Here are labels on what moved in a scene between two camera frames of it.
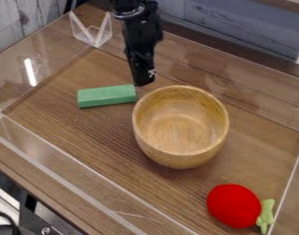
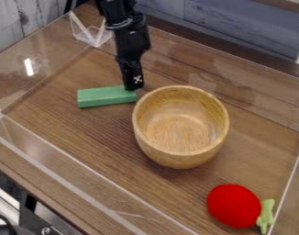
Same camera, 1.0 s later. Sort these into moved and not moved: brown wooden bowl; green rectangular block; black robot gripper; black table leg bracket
Moved: black robot gripper
Not moved: green rectangular block; black table leg bracket; brown wooden bowl
